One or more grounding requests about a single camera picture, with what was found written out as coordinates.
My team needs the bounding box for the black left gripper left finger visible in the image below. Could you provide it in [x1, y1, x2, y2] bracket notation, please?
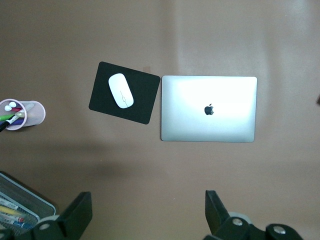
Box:
[31, 191, 94, 240]

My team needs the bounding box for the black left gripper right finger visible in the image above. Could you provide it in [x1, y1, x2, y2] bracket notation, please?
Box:
[203, 189, 252, 240]

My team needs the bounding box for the silver laptop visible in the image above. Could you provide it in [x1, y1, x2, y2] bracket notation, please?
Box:
[160, 75, 258, 143]

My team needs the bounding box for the white labelled marker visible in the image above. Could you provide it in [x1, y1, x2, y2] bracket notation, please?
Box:
[0, 215, 26, 228]

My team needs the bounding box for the yellow marker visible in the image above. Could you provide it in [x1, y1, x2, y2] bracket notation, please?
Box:
[0, 204, 19, 216]

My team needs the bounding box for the white marker olive cap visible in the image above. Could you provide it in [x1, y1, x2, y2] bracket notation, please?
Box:
[4, 111, 27, 125]

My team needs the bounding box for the black mesh desk tray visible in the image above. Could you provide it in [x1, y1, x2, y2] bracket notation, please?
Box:
[0, 171, 57, 232]

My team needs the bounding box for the pink mesh pen cup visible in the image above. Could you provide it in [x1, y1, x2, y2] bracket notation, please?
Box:
[0, 98, 47, 132]

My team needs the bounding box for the white computer mouse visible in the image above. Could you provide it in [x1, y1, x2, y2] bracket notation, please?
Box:
[107, 72, 135, 109]

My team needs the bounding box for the black mouse pad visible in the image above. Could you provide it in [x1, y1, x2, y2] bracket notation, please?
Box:
[88, 61, 161, 125]

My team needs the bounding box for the black left camera mount bracket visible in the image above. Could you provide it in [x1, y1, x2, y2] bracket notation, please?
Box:
[265, 223, 302, 240]

